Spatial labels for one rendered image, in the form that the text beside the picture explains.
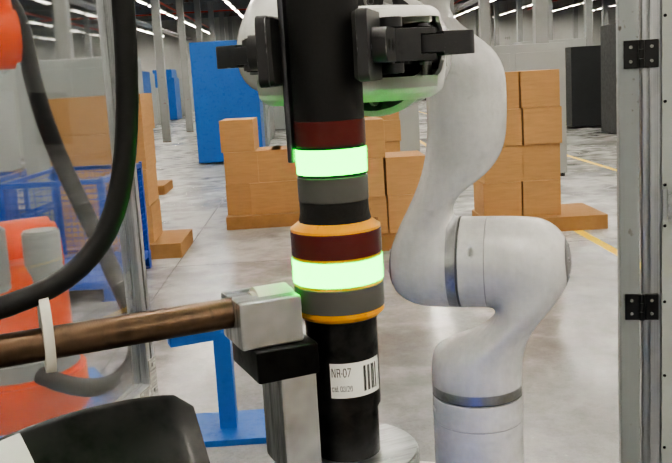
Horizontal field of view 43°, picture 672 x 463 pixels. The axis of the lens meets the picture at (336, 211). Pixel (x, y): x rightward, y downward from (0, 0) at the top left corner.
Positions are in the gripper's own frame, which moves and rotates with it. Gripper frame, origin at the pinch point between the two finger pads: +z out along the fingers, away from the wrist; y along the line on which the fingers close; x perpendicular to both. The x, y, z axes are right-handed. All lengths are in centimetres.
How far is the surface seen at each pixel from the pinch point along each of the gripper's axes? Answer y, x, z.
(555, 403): -28, -169, -368
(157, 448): 13.0, -23.1, -6.2
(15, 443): 19.5, -20.9, -1.8
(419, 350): 47, -170, -447
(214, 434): 129, -165, -314
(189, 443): 11.5, -23.4, -7.7
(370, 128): 117, -58, -747
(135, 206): 70, -27, -128
